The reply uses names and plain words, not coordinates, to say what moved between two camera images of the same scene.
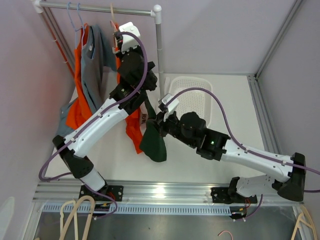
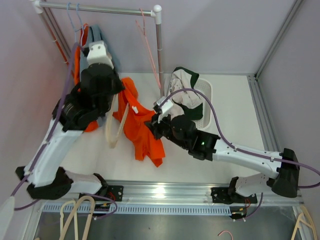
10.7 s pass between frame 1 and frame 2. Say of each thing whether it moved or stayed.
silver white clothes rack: stayed
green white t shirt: moved
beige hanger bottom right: stayed
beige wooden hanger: moved
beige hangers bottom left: stayed
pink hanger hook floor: stayed
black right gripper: stayed
